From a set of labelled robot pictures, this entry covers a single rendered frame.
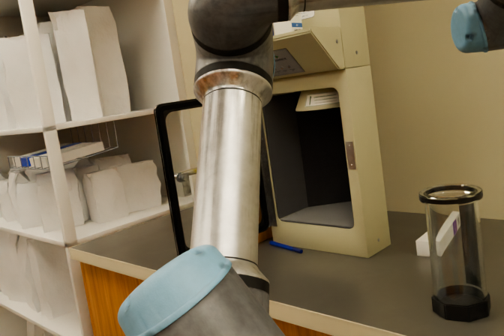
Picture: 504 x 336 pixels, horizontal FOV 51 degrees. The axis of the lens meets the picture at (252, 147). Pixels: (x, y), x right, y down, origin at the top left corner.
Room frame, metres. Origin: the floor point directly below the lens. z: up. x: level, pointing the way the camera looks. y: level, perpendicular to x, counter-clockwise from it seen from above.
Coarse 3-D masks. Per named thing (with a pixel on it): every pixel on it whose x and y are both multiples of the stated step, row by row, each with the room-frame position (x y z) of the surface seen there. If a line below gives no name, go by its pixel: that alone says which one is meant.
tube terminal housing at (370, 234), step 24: (312, 24) 1.31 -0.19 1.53; (336, 24) 1.26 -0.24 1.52; (360, 24) 1.31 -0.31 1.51; (360, 48) 1.30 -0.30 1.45; (336, 72) 1.27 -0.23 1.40; (360, 72) 1.29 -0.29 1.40; (360, 96) 1.28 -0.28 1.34; (360, 120) 1.27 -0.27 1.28; (360, 144) 1.27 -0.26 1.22; (360, 168) 1.26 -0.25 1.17; (360, 192) 1.25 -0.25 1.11; (384, 192) 1.32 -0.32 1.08; (360, 216) 1.26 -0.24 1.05; (384, 216) 1.32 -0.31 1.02; (288, 240) 1.43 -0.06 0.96; (312, 240) 1.37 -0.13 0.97; (336, 240) 1.31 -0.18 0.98; (360, 240) 1.26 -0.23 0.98; (384, 240) 1.31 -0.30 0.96
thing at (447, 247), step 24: (432, 192) 0.95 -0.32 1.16; (456, 192) 0.95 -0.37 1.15; (480, 192) 0.88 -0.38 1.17; (432, 216) 0.90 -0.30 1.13; (456, 216) 0.87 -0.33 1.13; (432, 240) 0.91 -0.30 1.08; (456, 240) 0.88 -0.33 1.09; (480, 240) 0.89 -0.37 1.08; (432, 264) 0.92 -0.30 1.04; (456, 264) 0.88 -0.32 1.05; (480, 264) 0.88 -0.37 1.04; (456, 288) 0.88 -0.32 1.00; (480, 288) 0.88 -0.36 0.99
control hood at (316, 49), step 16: (288, 32) 1.22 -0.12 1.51; (304, 32) 1.18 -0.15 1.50; (320, 32) 1.19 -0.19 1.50; (336, 32) 1.24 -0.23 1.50; (288, 48) 1.25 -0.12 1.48; (304, 48) 1.22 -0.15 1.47; (320, 48) 1.20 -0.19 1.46; (336, 48) 1.23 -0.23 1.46; (304, 64) 1.27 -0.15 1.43; (320, 64) 1.25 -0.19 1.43; (336, 64) 1.23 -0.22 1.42
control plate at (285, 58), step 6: (276, 54) 1.29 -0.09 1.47; (282, 54) 1.28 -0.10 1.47; (288, 54) 1.27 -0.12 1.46; (276, 60) 1.31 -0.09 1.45; (282, 60) 1.30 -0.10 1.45; (288, 60) 1.29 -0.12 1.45; (294, 60) 1.28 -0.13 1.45; (276, 66) 1.33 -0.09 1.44; (282, 66) 1.32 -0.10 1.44; (294, 66) 1.30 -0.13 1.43; (300, 66) 1.29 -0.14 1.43; (276, 72) 1.35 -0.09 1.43; (282, 72) 1.34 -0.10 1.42; (288, 72) 1.33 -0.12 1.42; (294, 72) 1.32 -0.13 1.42; (300, 72) 1.31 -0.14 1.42
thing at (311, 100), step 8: (320, 88) 1.36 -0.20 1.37; (328, 88) 1.35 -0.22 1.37; (304, 96) 1.38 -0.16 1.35; (312, 96) 1.36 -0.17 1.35; (320, 96) 1.35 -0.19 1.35; (328, 96) 1.34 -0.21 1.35; (336, 96) 1.34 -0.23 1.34; (304, 104) 1.37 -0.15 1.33; (312, 104) 1.35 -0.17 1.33; (320, 104) 1.34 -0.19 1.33; (328, 104) 1.34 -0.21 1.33; (336, 104) 1.33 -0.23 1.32
